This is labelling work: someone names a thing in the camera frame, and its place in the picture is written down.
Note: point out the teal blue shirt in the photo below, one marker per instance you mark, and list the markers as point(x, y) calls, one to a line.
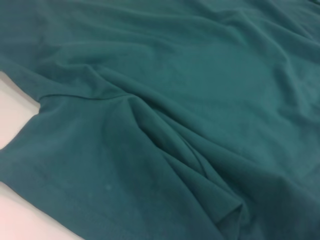
point(175, 112)

